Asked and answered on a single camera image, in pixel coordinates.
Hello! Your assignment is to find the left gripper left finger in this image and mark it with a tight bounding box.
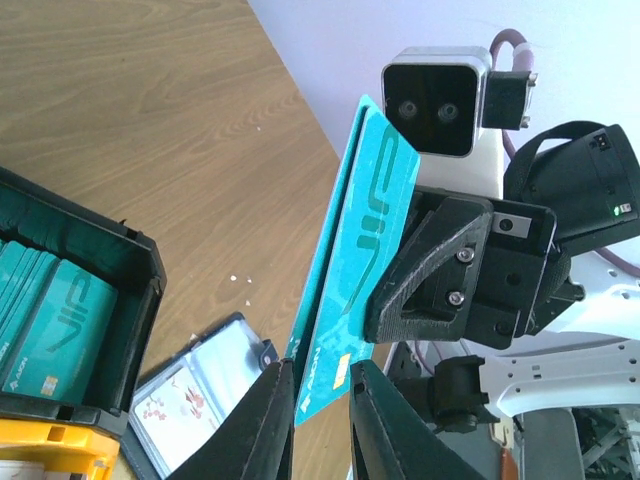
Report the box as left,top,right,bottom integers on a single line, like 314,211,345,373
170,359,294,480

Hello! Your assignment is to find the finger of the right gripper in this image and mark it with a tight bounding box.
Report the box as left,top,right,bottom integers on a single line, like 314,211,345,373
363,195,491,343

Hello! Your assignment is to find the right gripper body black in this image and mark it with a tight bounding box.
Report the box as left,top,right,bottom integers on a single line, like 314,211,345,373
414,187,556,349

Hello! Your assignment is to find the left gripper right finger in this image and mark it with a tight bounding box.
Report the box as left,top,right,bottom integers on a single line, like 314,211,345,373
349,360,483,480

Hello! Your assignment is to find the navy blue card holder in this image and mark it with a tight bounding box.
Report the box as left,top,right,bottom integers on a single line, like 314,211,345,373
121,312,279,479

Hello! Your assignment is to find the teal vip card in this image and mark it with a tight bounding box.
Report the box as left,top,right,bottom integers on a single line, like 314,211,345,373
294,104,420,425
286,95,375,374

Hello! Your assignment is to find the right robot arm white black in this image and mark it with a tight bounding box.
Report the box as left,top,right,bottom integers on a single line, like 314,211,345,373
364,121,639,432

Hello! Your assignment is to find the orange bin with cards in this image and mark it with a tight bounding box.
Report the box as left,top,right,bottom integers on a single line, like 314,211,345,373
1,419,120,479

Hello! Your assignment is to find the black bin with teal cards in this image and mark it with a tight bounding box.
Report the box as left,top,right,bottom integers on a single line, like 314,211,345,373
1,170,166,438

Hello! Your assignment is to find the teal card stack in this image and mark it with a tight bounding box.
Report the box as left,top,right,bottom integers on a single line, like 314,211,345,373
1,241,118,403

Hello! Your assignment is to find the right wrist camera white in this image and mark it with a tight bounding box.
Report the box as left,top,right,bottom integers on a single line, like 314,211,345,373
381,42,537,158

